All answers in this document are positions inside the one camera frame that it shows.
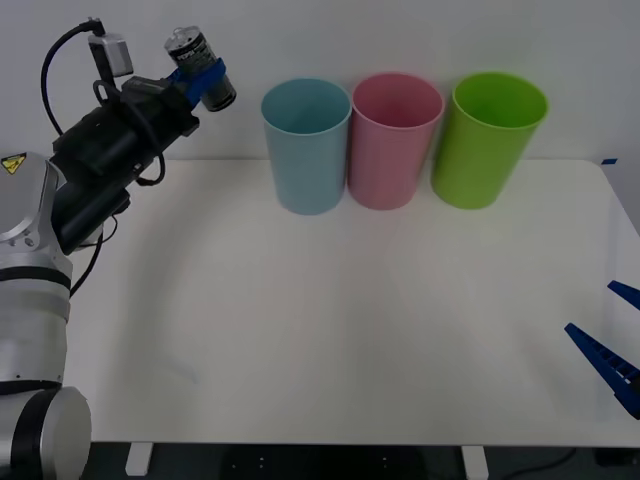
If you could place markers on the pale blue plastic bin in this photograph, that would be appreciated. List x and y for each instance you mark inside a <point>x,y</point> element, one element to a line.
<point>306,165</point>

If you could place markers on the pink plastic bin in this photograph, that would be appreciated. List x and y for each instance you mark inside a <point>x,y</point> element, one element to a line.
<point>387,160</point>

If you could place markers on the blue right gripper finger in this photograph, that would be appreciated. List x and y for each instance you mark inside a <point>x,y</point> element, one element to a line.
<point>627,291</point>
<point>607,361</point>

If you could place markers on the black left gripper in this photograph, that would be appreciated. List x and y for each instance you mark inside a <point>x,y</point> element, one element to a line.
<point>160,107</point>

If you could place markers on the green plastic bin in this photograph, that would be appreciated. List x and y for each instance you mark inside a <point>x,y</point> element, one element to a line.
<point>477,160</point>

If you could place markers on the silver and black left arm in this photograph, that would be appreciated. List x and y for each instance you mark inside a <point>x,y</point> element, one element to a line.
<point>30,310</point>

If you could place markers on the white table leg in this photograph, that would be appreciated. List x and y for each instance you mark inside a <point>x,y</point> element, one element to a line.
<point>474,461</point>
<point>138,459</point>

